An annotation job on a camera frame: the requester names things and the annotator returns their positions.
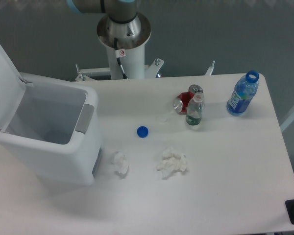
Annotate white trash can lid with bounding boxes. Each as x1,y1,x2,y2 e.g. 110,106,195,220
0,45,25,130

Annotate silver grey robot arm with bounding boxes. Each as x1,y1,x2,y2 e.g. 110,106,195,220
66,0,138,24

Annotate blue bottle cap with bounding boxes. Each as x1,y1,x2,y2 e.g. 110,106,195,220
137,126,149,138

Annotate clear white bottle cap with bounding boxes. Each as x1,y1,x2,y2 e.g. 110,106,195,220
157,115,167,123

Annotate crushed red soda can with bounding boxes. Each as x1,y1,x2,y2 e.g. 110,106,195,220
173,84,203,115

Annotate white plastic trash can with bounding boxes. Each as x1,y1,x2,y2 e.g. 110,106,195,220
0,73,103,186

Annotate small clear green-label bottle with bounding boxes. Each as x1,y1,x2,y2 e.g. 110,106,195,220
185,92,205,129

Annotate large crumpled white tissue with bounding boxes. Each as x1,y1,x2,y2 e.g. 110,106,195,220
156,147,189,180

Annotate small crumpled white tissue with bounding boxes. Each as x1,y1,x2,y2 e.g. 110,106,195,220
111,151,129,177

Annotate large blue drink bottle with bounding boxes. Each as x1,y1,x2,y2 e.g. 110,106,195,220
226,70,259,116

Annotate white metal base frame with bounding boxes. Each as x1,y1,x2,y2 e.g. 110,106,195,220
74,58,216,81

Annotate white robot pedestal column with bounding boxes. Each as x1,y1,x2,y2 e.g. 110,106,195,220
97,12,151,80

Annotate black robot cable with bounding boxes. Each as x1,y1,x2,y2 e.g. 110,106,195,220
113,37,128,80

